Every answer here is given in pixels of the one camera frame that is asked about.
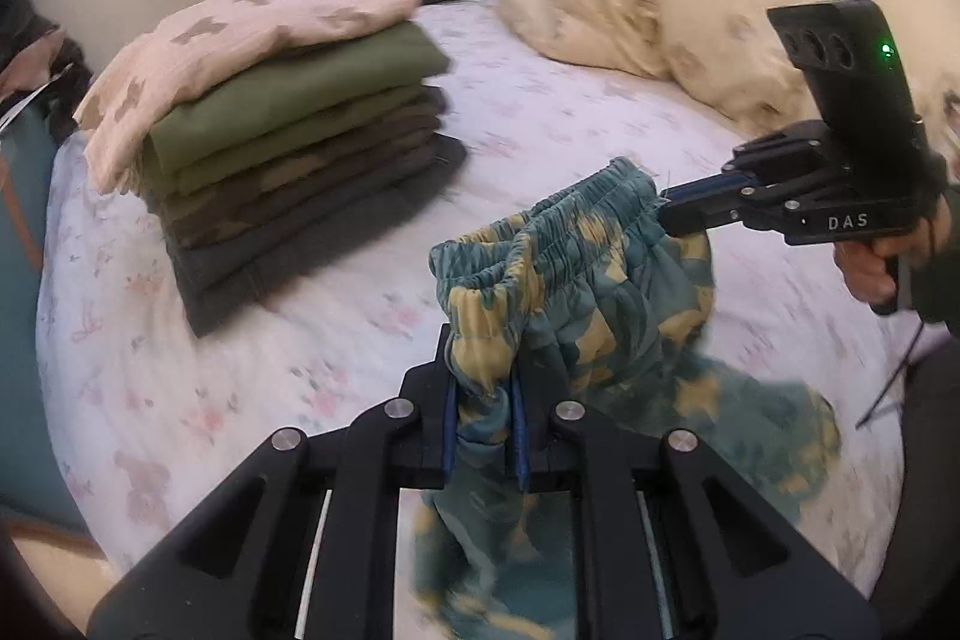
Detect black camera box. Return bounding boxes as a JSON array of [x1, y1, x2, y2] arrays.
[[766, 0, 924, 159]]

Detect cream crumpled duvet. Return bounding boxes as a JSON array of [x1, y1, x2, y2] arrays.
[[496, 0, 670, 80]]

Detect camouflage folded pants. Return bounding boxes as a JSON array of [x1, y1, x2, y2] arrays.
[[143, 86, 448, 248]]

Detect dark grey folded pants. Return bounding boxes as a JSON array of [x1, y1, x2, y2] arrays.
[[167, 135, 467, 338]]

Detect pink patterned folded garment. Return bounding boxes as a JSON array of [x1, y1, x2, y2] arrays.
[[75, 0, 421, 193]]

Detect person's right hand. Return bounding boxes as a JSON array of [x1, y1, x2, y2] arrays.
[[833, 221, 940, 308]]

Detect cream pillow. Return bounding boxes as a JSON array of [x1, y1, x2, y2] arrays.
[[658, 0, 833, 138]]

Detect teal yellow patterned pants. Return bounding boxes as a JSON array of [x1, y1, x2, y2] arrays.
[[413, 158, 841, 638]]

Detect olive green folded pants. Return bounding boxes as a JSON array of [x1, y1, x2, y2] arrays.
[[135, 23, 449, 197]]

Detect white floral bed sheet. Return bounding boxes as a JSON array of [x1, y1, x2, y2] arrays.
[[37, 2, 937, 590]]

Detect teal bed frame side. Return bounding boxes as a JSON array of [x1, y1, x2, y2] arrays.
[[2, 97, 88, 536]]

